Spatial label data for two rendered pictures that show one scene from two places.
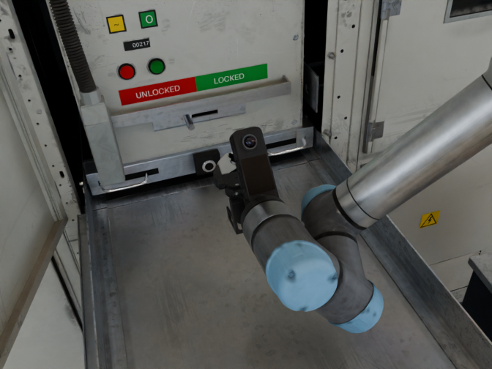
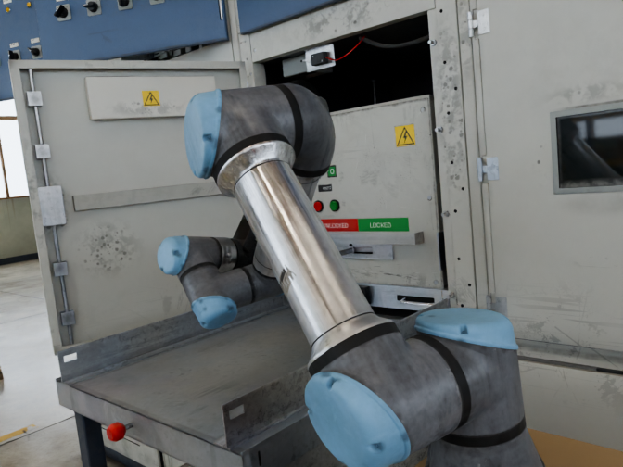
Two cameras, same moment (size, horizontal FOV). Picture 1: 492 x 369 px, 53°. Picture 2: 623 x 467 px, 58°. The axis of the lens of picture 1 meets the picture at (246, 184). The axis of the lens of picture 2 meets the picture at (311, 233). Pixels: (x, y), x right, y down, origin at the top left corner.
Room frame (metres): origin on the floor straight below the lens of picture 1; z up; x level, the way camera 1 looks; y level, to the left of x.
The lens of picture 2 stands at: (0.02, -1.12, 1.25)
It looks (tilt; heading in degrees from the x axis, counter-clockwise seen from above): 6 degrees down; 57
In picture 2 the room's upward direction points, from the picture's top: 6 degrees counter-clockwise
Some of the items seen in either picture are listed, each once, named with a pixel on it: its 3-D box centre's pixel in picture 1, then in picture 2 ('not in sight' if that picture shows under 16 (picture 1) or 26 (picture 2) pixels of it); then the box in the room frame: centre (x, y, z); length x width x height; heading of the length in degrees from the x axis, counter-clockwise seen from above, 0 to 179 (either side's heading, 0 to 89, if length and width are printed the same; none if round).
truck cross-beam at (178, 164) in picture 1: (203, 154); (367, 292); (0.96, 0.09, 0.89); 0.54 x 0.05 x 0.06; 105
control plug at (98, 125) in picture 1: (102, 139); not in sight; (0.83, 0.28, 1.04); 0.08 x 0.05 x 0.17; 15
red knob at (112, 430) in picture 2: not in sight; (120, 429); (0.23, -0.10, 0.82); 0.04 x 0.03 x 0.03; 15
